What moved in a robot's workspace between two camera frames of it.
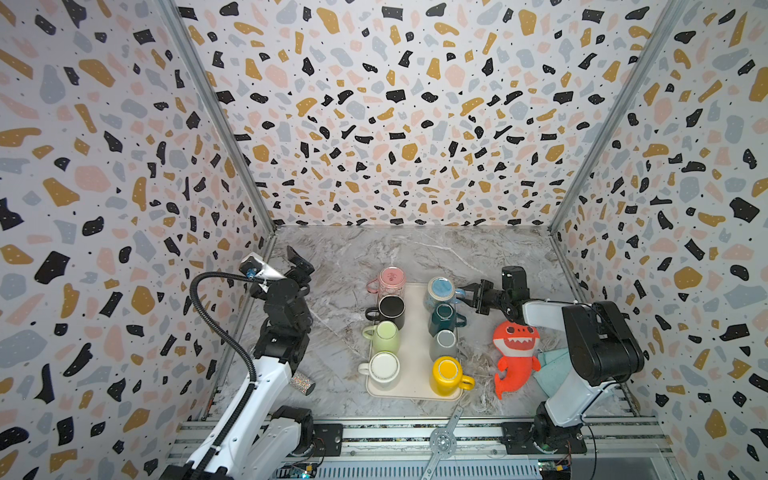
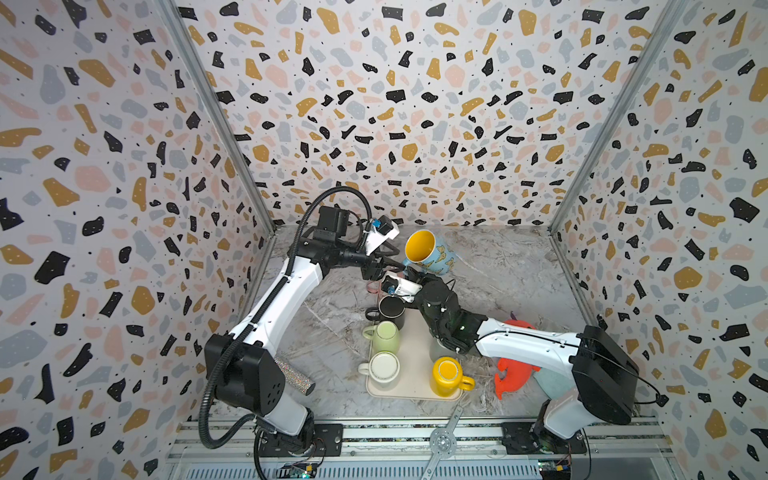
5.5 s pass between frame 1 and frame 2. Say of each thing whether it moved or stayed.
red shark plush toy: stayed
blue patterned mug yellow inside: moved
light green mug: stayed
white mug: stayed
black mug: stayed
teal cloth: stayed
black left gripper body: moved
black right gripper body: moved
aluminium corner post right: stayed
